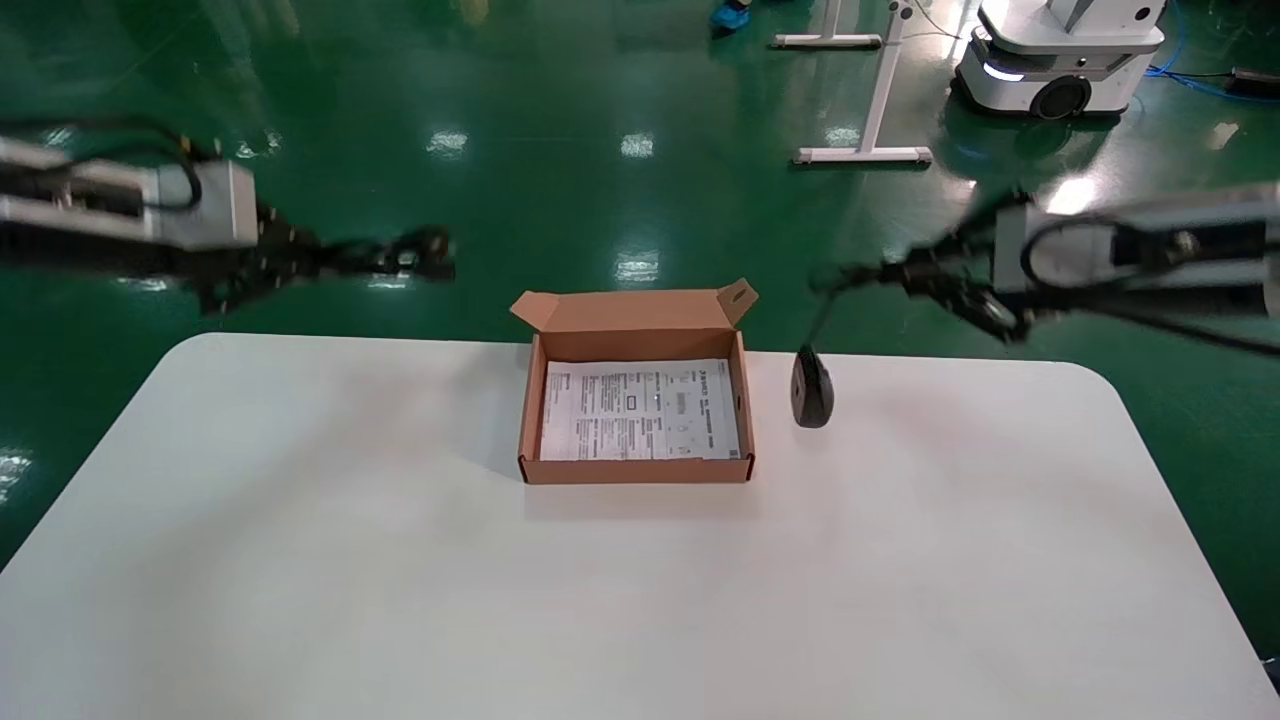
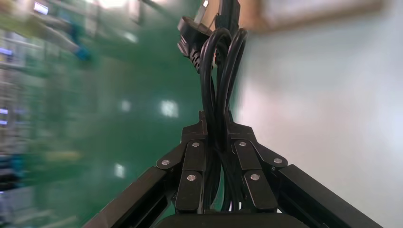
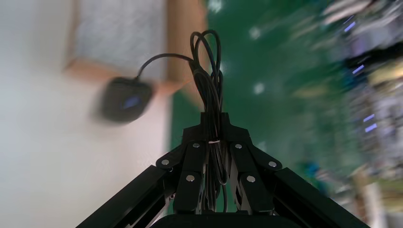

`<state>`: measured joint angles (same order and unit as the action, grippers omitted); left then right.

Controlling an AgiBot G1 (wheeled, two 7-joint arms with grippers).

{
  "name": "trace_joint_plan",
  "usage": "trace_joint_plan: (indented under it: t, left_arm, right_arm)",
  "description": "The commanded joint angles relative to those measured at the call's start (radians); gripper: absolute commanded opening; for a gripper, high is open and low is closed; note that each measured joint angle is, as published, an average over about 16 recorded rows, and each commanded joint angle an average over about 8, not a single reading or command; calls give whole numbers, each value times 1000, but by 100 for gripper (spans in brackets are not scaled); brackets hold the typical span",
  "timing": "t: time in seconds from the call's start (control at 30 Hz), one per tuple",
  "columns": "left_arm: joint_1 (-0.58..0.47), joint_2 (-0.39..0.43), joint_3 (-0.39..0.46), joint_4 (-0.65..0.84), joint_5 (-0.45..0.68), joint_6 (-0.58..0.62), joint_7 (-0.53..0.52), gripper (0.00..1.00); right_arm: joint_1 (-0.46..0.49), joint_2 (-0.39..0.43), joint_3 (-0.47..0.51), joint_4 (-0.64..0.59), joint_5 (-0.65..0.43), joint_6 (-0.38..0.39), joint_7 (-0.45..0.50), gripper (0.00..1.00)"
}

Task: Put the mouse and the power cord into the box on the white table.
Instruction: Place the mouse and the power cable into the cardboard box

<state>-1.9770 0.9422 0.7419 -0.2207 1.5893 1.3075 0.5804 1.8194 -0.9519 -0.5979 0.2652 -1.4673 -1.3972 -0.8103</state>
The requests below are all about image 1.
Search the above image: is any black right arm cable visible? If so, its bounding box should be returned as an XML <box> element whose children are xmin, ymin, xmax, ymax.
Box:
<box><xmin>1018</xmin><ymin>212</ymin><xmax>1201</xmax><ymax>293</ymax></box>

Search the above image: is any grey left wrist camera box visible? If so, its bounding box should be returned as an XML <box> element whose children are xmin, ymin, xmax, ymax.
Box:
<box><xmin>150</xmin><ymin>158</ymin><xmax>261</xmax><ymax>252</ymax></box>

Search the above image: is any white T-shaped stand leg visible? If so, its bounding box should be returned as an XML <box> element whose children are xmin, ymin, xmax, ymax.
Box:
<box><xmin>793</xmin><ymin>0</ymin><xmax>935</xmax><ymax>168</ymax></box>
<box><xmin>771</xmin><ymin>0</ymin><xmax>886</xmax><ymax>52</ymax></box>

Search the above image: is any black wired computer mouse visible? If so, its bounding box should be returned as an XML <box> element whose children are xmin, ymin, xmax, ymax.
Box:
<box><xmin>790</xmin><ymin>283</ymin><xmax>847</xmax><ymax>430</ymax></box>

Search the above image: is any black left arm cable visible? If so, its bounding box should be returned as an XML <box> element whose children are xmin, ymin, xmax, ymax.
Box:
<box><xmin>0</xmin><ymin>118</ymin><xmax>206</xmax><ymax>213</ymax></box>

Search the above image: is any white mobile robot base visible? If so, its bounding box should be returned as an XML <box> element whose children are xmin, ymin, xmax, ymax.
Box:
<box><xmin>952</xmin><ymin>0</ymin><xmax>1170</xmax><ymax>122</ymax></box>

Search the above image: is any printed white paper sheet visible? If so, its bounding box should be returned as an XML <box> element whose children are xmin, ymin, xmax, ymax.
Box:
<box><xmin>541</xmin><ymin>359</ymin><xmax>743</xmax><ymax>463</ymax></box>

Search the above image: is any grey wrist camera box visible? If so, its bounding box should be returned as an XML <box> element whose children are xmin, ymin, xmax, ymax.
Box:
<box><xmin>993</xmin><ymin>193</ymin><xmax>1126</xmax><ymax>297</ymax></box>
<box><xmin>150</xmin><ymin>158</ymin><xmax>261</xmax><ymax>252</ymax></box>

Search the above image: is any brown cardboard box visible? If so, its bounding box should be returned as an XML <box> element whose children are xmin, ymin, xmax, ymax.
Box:
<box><xmin>510</xmin><ymin>279</ymin><xmax>761</xmax><ymax>487</ymax></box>

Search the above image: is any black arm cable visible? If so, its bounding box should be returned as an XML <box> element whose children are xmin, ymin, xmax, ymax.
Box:
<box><xmin>0</xmin><ymin>118</ymin><xmax>206</xmax><ymax>213</ymax></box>
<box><xmin>1018</xmin><ymin>212</ymin><xmax>1201</xmax><ymax>293</ymax></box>

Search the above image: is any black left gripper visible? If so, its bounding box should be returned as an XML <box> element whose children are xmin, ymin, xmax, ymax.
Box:
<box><xmin>195</xmin><ymin>205</ymin><xmax>406</xmax><ymax>315</ymax></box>

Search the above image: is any blue floor cable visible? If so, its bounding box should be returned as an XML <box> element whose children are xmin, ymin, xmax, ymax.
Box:
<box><xmin>1145</xmin><ymin>0</ymin><xmax>1280</xmax><ymax>107</ymax></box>

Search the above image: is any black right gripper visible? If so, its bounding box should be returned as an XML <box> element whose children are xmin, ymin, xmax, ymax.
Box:
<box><xmin>812</xmin><ymin>222</ymin><xmax>1033</xmax><ymax>344</ymax></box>

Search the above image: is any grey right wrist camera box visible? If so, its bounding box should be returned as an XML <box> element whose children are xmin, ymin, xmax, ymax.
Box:
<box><xmin>993</xmin><ymin>193</ymin><xmax>1126</xmax><ymax>297</ymax></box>

